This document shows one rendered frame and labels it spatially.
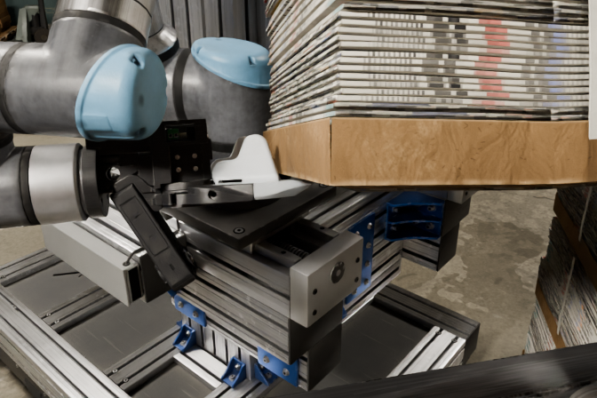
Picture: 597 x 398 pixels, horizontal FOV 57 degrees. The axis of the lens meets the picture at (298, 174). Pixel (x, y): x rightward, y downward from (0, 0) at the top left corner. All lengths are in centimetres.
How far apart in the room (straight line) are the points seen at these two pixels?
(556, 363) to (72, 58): 53
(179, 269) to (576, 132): 36
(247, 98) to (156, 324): 95
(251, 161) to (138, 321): 116
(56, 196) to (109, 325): 113
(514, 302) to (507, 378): 151
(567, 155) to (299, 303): 47
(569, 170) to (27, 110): 40
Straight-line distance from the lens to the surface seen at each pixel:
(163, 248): 54
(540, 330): 149
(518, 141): 40
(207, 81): 78
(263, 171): 50
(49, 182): 53
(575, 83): 44
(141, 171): 54
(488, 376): 61
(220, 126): 79
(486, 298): 210
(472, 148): 38
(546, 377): 63
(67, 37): 46
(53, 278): 188
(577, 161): 43
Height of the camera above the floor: 121
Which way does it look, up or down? 25 degrees down
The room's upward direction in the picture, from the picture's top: straight up
